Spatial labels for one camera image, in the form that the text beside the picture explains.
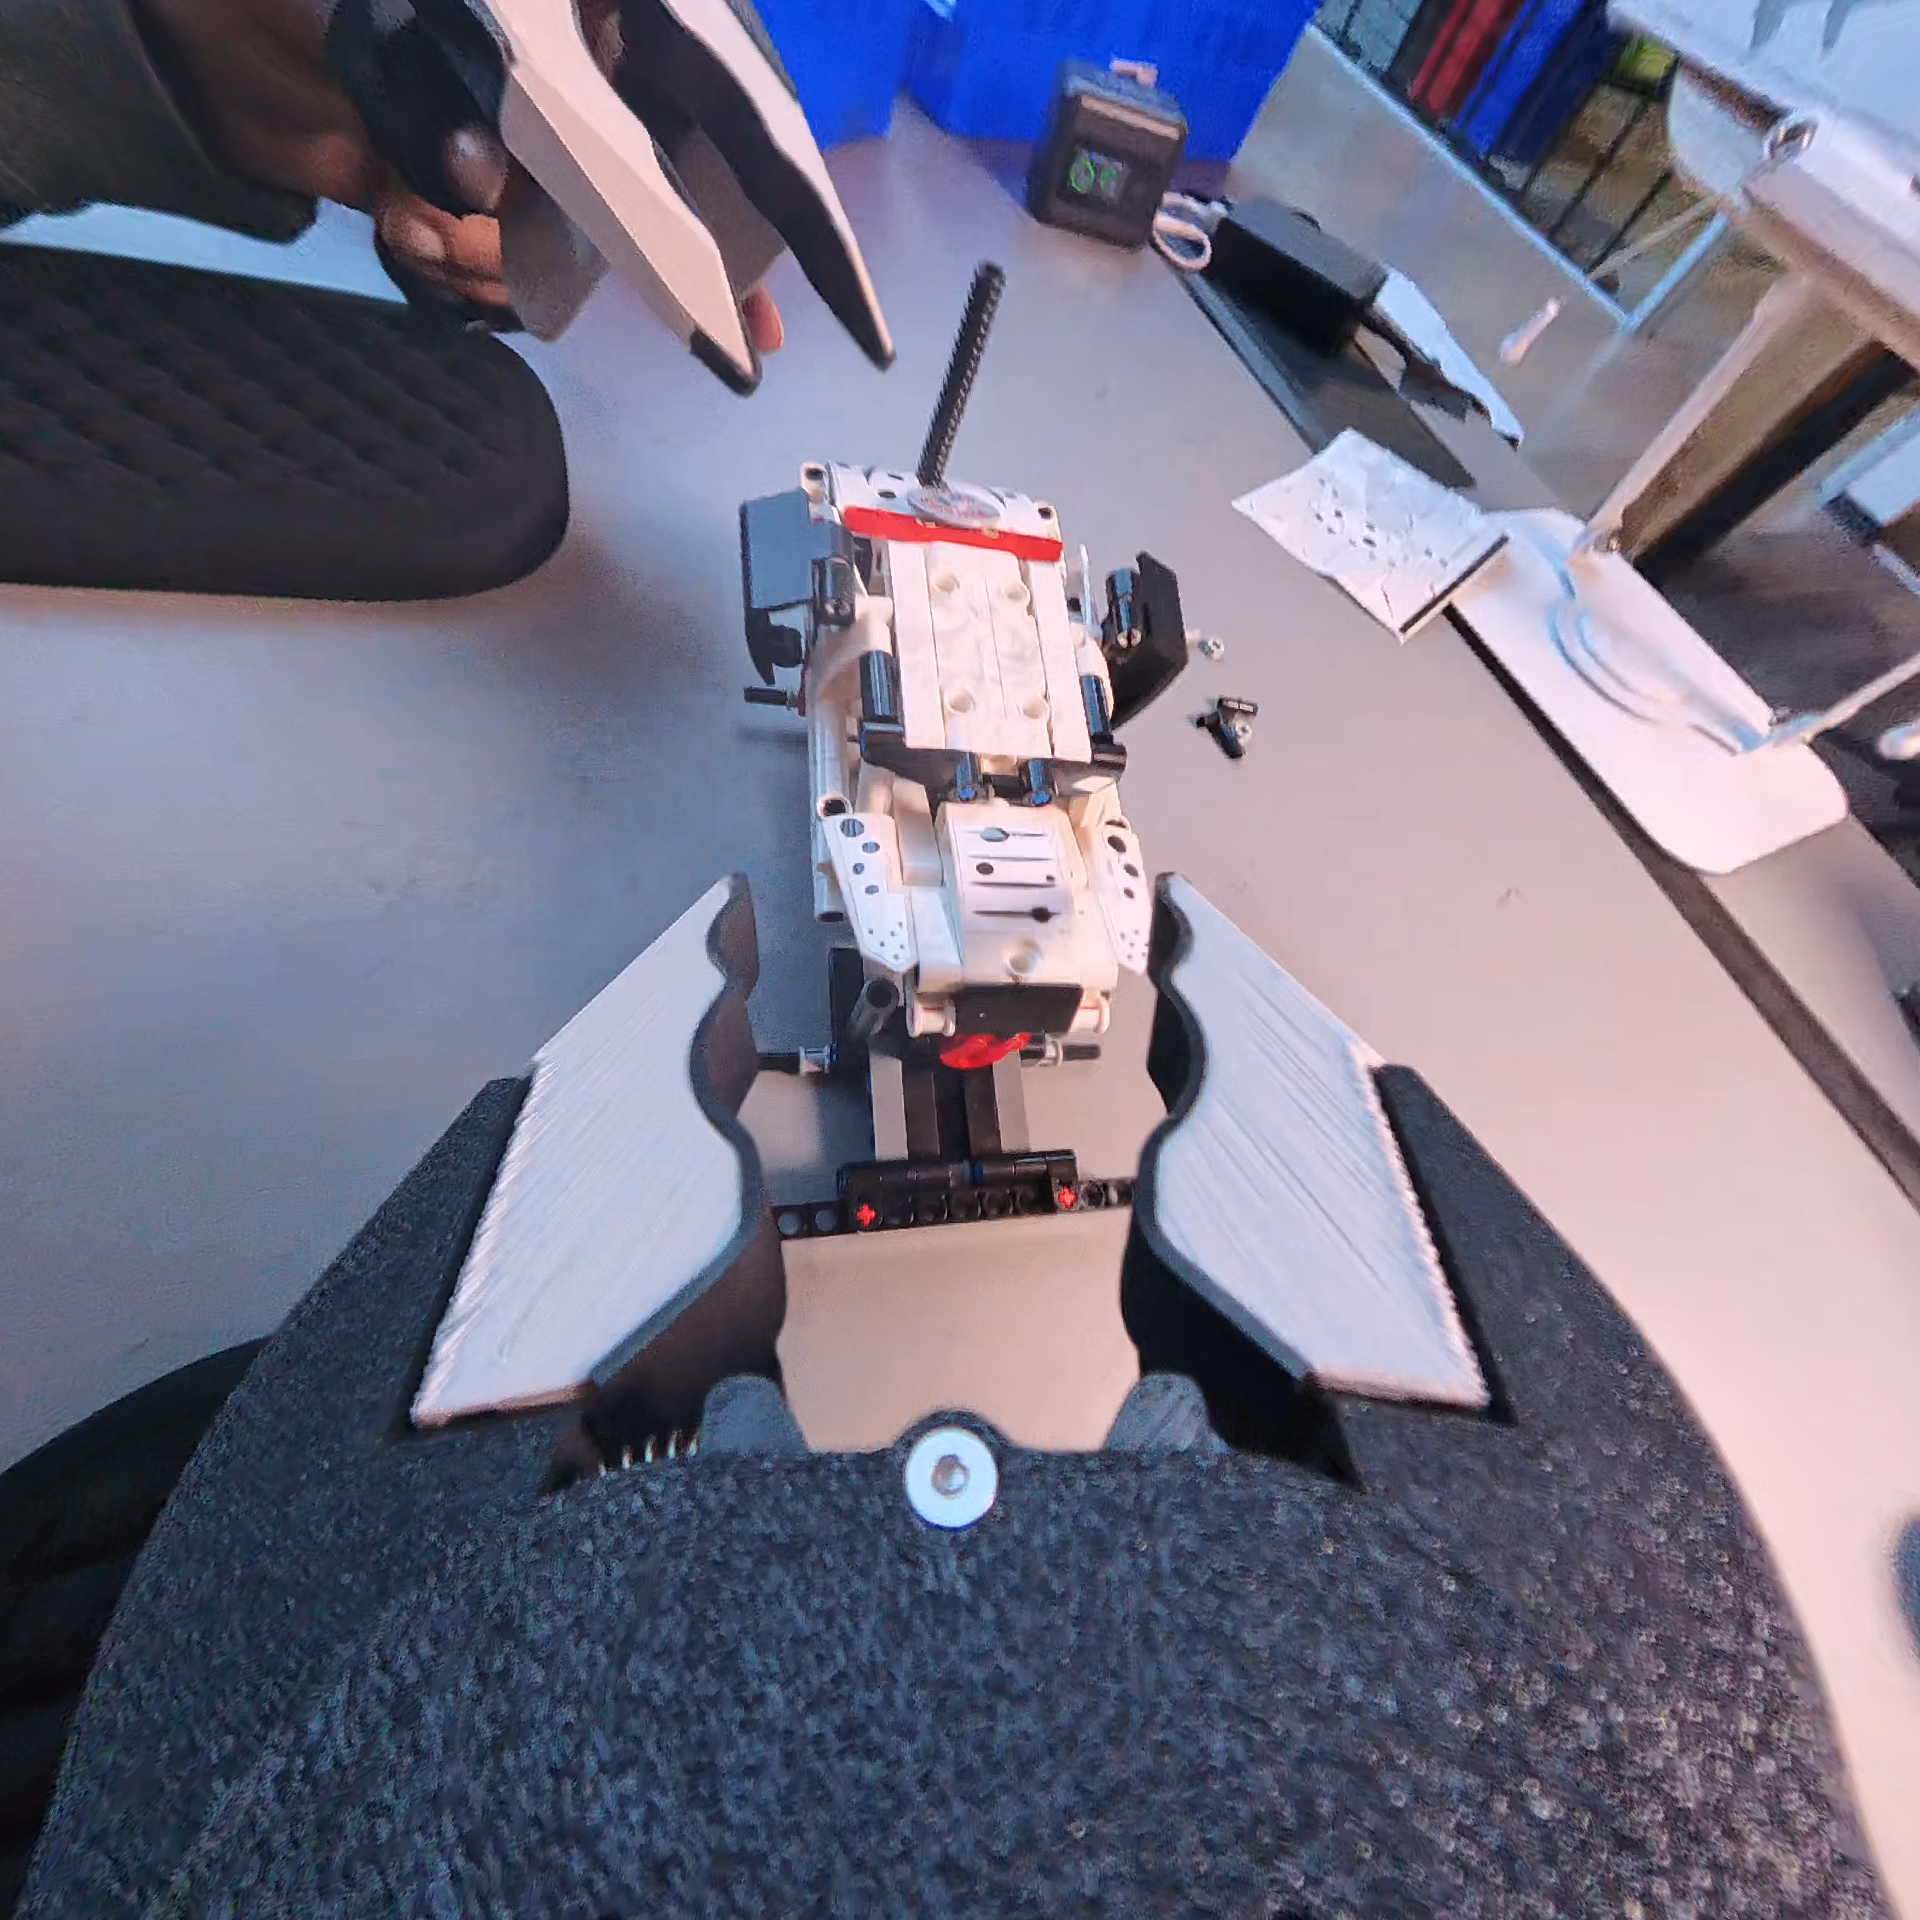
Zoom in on small black device green display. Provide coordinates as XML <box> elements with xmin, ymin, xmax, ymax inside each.
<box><xmin>1026</xmin><ymin>58</ymin><xmax>1194</xmax><ymax>252</ymax></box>

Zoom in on white sticker sheet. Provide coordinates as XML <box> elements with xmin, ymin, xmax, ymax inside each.
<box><xmin>1228</xmin><ymin>428</ymin><xmax>1509</xmax><ymax>642</ymax></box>

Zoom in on person's left hand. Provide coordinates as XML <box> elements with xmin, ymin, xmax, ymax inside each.
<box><xmin>136</xmin><ymin>0</ymin><xmax>601</xmax><ymax>337</ymax></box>

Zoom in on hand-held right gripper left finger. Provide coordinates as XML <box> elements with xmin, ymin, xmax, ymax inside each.
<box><xmin>409</xmin><ymin>873</ymin><xmax>790</xmax><ymax>1432</ymax></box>

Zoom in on white toy brick truck model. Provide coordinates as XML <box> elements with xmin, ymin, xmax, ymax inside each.
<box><xmin>736</xmin><ymin>261</ymin><xmax>1200</xmax><ymax>1239</ymax></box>

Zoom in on black power adapter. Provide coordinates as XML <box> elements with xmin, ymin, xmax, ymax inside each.
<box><xmin>1199</xmin><ymin>194</ymin><xmax>1392</xmax><ymax>357</ymax></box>

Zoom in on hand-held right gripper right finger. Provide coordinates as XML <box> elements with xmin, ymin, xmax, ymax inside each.
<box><xmin>1122</xmin><ymin>873</ymin><xmax>1497</xmax><ymax>1420</ymax></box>

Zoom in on red and blue crates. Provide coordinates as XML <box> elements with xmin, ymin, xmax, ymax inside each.
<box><xmin>1320</xmin><ymin>0</ymin><xmax>1688</xmax><ymax>247</ymax></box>

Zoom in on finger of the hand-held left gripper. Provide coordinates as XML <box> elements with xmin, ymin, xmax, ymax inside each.
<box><xmin>625</xmin><ymin>0</ymin><xmax>900</xmax><ymax>375</ymax></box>
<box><xmin>476</xmin><ymin>0</ymin><xmax>773</xmax><ymax>400</ymax></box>

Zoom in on white booklet stand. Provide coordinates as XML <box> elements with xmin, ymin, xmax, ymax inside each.
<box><xmin>1447</xmin><ymin>90</ymin><xmax>1920</xmax><ymax>880</ymax></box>

